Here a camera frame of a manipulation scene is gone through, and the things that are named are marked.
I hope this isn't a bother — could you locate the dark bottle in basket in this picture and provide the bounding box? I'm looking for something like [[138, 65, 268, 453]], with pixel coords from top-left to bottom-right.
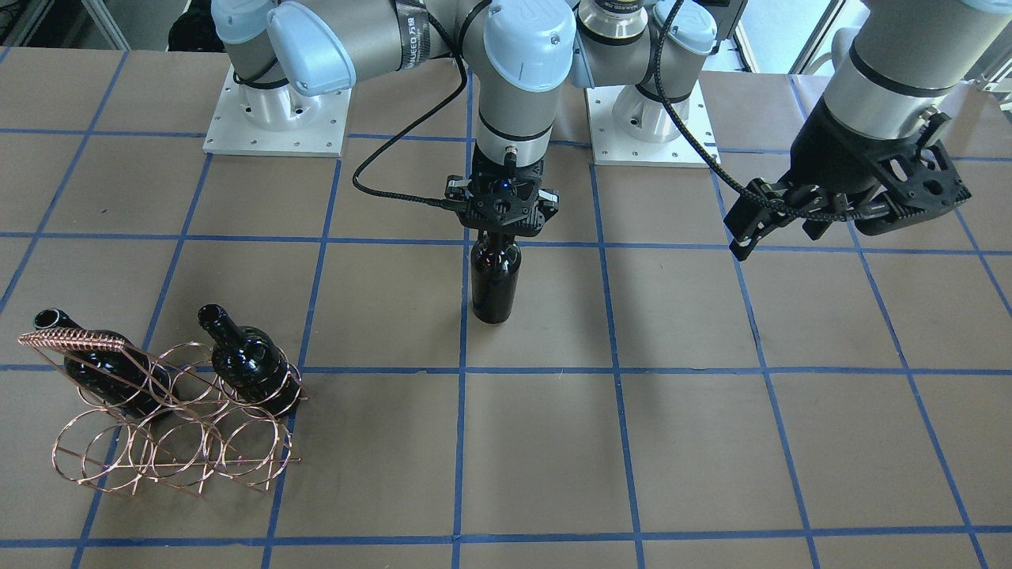
[[198, 303, 299, 417], [62, 349, 169, 421]]

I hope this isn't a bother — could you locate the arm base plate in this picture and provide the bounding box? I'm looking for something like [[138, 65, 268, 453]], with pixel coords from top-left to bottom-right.
[[584, 85, 708, 168], [202, 68, 352, 158]]

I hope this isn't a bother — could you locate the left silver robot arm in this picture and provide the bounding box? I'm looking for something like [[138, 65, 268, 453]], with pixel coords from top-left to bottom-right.
[[702, 1, 1010, 249]]

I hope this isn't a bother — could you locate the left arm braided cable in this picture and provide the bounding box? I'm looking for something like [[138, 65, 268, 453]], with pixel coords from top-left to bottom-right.
[[648, 0, 894, 222]]

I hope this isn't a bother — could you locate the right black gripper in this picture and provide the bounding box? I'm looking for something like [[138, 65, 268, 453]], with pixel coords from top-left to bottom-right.
[[445, 154, 560, 237]]

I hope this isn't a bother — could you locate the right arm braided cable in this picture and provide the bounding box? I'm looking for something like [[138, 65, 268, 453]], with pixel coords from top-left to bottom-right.
[[352, 8, 475, 210]]

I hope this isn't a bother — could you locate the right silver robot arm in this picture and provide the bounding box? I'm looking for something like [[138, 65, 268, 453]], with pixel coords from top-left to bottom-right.
[[205, 1, 577, 237]]

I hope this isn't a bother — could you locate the dark wine bottle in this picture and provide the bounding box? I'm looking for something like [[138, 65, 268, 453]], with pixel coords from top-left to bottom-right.
[[470, 231, 522, 325]]

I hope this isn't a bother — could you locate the copper wire wine basket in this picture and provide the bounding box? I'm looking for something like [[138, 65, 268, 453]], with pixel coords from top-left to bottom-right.
[[18, 328, 300, 496]]

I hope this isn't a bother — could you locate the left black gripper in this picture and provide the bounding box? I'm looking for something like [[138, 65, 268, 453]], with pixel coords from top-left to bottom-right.
[[724, 101, 972, 262]]

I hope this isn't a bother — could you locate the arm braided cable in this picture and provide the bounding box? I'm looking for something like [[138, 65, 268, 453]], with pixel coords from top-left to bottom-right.
[[352, 8, 475, 210], [648, 0, 894, 222]]

